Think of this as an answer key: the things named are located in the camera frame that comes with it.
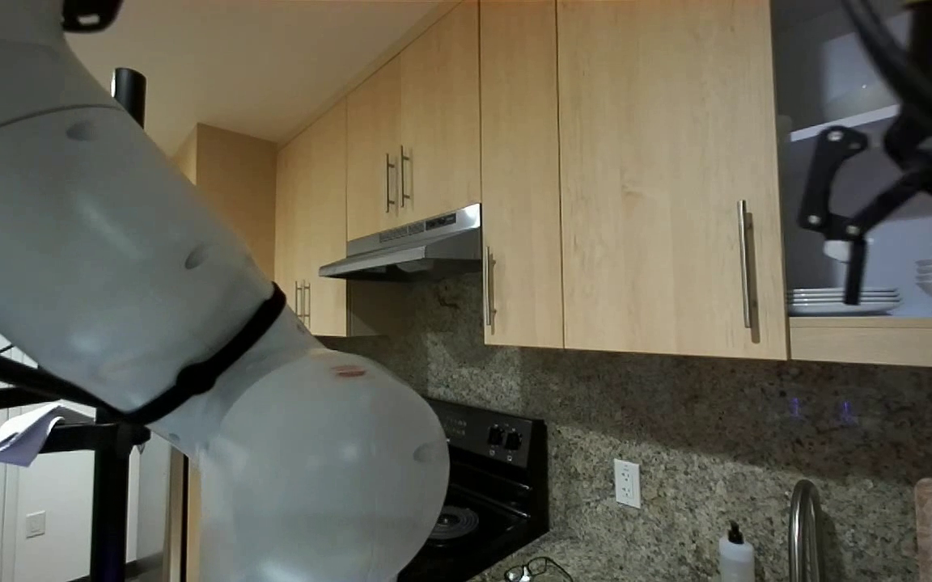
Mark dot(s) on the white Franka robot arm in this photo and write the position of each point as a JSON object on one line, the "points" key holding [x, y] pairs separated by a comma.
{"points": [[112, 238]]}

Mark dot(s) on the narrow light wood cupboard door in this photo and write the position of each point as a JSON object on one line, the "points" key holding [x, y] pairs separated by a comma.
{"points": [[518, 164]]}

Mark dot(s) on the small white bowl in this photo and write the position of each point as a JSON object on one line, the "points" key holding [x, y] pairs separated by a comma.
{"points": [[833, 251]]}

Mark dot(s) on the stack of white plates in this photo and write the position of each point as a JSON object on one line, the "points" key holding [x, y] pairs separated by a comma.
{"points": [[818, 300]]}

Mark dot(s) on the metal kitchen faucet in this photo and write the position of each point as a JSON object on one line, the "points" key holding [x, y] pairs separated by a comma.
{"points": [[808, 535]]}

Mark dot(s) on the white soap dispenser bottle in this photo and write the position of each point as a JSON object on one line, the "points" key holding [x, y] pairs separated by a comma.
{"points": [[735, 558]]}

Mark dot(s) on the stainless steel range hood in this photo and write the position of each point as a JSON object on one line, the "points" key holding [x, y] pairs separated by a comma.
{"points": [[411, 251]]}

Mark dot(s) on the black kitchen stove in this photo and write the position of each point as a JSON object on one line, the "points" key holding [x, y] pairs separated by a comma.
{"points": [[492, 486]]}

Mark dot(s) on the crumpled white paper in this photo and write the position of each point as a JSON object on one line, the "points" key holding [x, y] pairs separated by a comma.
{"points": [[29, 435]]}

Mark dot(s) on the light wood cupboard frame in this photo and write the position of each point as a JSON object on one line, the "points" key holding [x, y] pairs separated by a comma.
{"points": [[874, 345]]}

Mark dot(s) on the white wall outlet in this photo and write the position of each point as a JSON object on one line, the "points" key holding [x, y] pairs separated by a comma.
{"points": [[629, 482]]}

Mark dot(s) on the black metal stand frame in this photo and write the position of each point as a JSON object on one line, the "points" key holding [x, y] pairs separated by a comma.
{"points": [[112, 486]]}

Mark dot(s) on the white light switch plate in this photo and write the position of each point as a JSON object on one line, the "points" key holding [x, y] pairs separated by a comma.
{"points": [[38, 524]]}

